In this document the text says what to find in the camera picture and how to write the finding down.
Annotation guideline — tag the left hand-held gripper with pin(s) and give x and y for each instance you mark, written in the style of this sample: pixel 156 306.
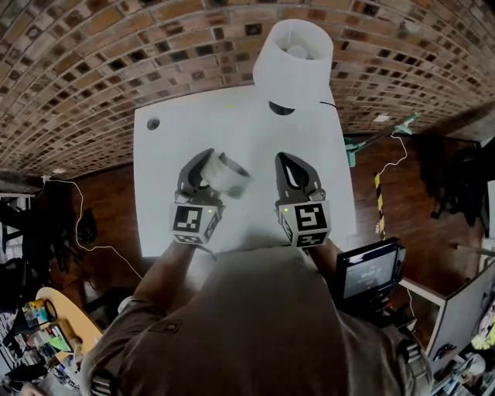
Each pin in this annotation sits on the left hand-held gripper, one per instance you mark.
pixel 193 220

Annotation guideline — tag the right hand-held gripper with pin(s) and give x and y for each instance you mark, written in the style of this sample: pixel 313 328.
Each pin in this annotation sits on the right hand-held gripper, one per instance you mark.
pixel 307 222

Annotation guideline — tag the person's right forearm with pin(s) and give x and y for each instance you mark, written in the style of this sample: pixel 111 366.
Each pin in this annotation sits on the person's right forearm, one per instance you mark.
pixel 326 259

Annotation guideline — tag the person's left forearm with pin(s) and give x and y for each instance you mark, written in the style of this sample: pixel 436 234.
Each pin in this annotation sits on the person's left forearm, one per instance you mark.
pixel 166 270

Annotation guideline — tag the green mop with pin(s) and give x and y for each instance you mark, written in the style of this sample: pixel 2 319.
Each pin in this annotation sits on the green mop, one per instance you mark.
pixel 352 149

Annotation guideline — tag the white table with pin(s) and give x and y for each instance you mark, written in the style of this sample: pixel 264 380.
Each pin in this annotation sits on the white table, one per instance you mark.
pixel 239 131

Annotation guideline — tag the yellow black striped floor strip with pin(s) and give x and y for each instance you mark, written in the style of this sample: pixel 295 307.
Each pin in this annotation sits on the yellow black striped floor strip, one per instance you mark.
pixel 380 205

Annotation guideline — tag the white shade table lamp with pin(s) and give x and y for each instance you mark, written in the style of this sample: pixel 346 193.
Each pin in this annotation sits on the white shade table lamp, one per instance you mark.
pixel 290 73

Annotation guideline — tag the black computer monitor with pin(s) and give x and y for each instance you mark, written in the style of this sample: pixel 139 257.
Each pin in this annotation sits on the black computer monitor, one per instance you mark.
pixel 367 270

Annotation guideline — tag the black office chair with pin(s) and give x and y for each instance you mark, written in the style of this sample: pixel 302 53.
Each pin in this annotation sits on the black office chair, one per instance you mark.
pixel 456 178

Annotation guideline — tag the person's grey shirt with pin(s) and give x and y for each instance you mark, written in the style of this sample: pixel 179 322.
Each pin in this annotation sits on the person's grey shirt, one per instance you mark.
pixel 251 332

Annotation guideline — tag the round wooden table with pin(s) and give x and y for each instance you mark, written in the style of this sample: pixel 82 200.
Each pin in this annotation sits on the round wooden table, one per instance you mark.
pixel 73 317

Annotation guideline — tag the white partition cabinet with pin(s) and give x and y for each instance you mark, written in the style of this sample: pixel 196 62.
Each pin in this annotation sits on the white partition cabinet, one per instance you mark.
pixel 460 309

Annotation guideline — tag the white wall socket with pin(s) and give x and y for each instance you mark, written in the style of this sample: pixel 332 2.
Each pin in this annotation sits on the white wall socket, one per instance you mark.
pixel 381 118

